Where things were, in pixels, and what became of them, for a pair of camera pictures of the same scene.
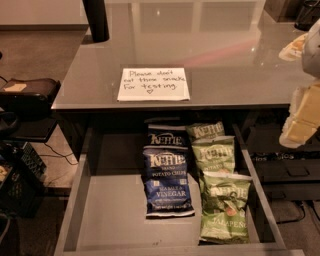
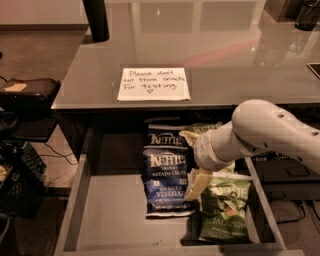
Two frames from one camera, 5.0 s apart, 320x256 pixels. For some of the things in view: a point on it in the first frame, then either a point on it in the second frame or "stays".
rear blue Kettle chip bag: [166, 136] stays
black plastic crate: [22, 181] stays
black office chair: [25, 109] stays
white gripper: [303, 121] -> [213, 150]
